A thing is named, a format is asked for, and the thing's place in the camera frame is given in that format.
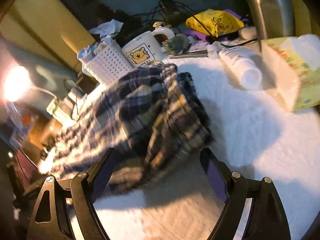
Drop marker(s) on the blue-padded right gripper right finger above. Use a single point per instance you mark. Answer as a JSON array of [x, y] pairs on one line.
[[218, 174]]

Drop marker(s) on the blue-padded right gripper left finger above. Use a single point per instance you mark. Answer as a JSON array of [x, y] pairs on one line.
[[100, 174]]

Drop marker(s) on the plaid checkered pants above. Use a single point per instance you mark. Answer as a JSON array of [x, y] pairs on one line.
[[151, 117]]

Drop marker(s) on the milk carton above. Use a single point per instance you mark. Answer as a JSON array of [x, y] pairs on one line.
[[62, 111]]

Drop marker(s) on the white power strip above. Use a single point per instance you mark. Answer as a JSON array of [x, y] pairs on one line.
[[76, 102]]

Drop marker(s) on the blue snack bag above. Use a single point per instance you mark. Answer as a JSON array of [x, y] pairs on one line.
[[23, 119]]

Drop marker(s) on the white perforated basket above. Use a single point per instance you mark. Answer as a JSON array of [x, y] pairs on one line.
[[109, 65]]

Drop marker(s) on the white plastic bottle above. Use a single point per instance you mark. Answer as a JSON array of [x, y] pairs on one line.
[[240, 62]]

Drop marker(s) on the tissue box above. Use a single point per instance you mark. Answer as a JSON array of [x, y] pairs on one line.
[[293, 63]]

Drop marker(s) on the white bear mug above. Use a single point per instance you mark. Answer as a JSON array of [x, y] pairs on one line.
[[143, 49]]

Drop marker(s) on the yellow plastic bag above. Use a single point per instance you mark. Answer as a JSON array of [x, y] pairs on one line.
[[215, 23]]

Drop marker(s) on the yellow curtain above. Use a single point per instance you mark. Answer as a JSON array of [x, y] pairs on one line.
[[44, 27]]

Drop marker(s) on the stainless steel thermos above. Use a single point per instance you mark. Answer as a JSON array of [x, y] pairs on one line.
[[272, 18]]

